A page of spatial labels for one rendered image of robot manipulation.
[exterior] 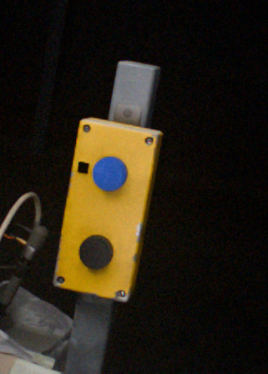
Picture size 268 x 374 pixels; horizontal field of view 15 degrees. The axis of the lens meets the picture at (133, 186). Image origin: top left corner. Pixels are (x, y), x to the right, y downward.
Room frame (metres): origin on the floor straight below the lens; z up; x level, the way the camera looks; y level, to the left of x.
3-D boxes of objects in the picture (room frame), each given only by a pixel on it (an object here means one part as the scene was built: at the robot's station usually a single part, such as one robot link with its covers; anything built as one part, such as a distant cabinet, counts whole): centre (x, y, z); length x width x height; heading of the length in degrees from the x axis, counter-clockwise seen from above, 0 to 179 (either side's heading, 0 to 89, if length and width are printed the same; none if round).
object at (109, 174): (1.45, 0.04, 1.48); 0.05 x 0.02 x 0.05; 81
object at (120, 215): (1.49, 0.03, 1.42); 0.12 x 0.06 x 0.26; 81
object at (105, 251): (1.45, 0.04, 1.36); 0.05 x 0.02 x 0.05; 81
